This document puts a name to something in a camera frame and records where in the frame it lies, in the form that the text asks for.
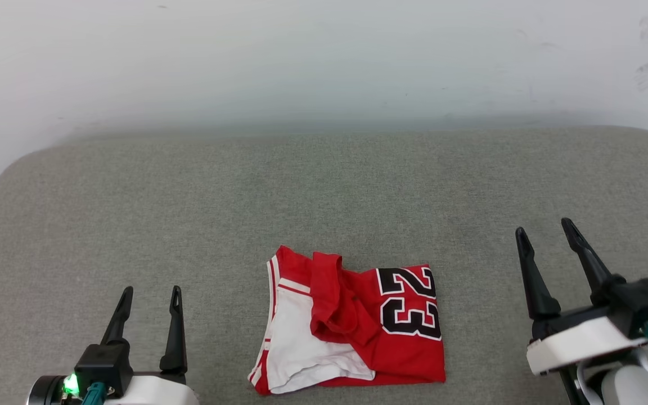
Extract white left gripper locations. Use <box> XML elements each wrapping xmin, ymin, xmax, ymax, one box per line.
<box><xmin>100</xmin><ymin>285</ymin><xmax>201</xmax><ymax>405</ymax></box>

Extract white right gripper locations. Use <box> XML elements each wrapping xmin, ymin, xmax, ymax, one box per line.
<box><xmin>515</xmin><ymin>218</ymin><xmax>648</xmax><ymax>376</ymax></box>

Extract grey fabric sofa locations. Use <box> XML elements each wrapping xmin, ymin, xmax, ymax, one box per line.
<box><xmin>0</xmin><ymin>125</ymin><xmax>648</xmax><ymax>405</ymax></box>

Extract teal left arm cable plug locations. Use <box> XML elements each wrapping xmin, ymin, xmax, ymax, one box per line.
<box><xmin>80</xmin><ymin>381</ymin><xmax>106</xmax><ymax>405</ymax></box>

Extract red basketball jersey white sleeves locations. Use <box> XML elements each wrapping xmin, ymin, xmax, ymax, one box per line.
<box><xmin>247</xmin><ymin>245</ymin><xmax>447</xmax><ymax>395</ymax></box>

